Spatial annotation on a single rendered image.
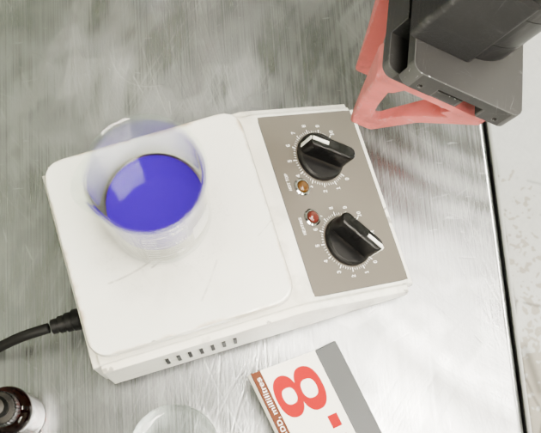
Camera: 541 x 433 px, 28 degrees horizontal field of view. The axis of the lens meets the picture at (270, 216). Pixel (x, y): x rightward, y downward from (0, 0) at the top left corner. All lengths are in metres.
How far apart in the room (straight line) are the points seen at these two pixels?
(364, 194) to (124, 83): 0.19
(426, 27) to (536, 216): 0.25
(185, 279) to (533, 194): 0.25
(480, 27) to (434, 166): 0.23
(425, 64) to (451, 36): 0.02
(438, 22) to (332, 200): 0.19
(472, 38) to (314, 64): 0.24
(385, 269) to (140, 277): 0.15
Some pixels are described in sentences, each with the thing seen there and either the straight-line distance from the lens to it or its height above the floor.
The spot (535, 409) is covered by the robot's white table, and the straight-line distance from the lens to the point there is 0.71.
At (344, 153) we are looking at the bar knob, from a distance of 0.66.
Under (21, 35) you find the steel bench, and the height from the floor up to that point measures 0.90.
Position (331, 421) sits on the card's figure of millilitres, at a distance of 0.67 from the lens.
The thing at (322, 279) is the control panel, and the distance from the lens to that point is 0.64.
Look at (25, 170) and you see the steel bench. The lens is 0.74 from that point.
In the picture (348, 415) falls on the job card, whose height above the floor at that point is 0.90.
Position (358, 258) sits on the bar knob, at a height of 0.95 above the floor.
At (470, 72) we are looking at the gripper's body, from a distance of 0.53.
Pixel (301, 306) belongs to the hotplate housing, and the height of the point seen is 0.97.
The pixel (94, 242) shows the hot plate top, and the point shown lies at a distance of 0.62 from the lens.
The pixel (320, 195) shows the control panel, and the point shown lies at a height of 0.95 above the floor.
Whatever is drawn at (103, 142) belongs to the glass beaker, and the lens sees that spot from 0.56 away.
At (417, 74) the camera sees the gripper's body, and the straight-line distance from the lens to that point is 0.51.
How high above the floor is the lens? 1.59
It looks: 75 degrees down
